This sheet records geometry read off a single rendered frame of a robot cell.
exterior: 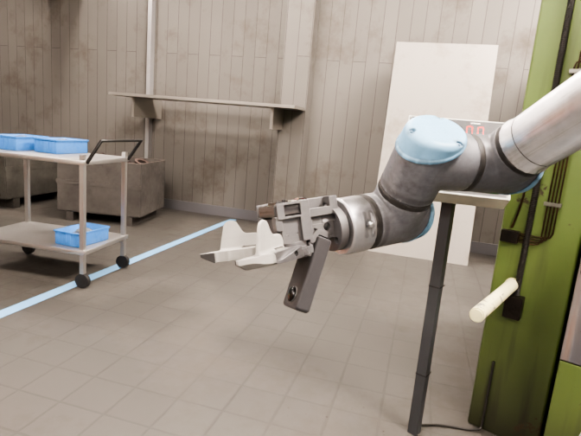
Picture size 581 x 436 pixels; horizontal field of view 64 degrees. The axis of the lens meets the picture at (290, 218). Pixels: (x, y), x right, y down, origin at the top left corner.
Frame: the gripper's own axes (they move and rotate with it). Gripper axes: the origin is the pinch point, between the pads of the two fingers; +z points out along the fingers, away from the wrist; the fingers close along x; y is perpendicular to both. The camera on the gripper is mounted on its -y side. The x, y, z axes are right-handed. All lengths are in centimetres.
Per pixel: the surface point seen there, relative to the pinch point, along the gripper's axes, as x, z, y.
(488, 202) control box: -42, -106, -3
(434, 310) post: -65, -99, -41
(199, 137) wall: -483, -154, 89
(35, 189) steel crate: -549, 27, 52
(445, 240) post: -59, -103, -16
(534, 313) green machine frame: -49, -132, -48
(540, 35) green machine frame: -40, -139, 51
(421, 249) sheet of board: -275, -291, -63
